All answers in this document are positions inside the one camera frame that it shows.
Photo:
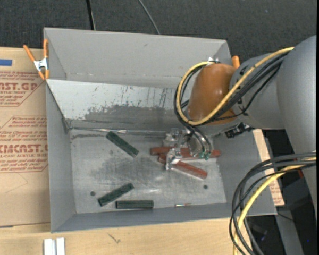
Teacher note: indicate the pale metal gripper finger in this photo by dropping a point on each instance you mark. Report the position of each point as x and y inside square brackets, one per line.
[172, 158]
[172, 138]

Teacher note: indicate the red-brown flat block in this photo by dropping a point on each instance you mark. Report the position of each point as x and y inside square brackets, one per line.
[158, 150]
[192, 170]

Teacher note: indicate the dark green flat block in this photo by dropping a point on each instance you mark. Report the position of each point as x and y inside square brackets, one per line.
[122, 144]
[115, 194]
[134, 204]

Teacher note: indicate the grey metal bin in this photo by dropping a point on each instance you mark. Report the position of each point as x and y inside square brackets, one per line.
[138, 62]

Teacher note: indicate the brown cardboard board red print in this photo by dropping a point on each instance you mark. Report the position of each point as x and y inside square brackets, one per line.
[21, 190]

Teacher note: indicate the black cylinder on white bracket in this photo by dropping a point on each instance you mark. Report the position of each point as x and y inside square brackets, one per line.
[235, 133]

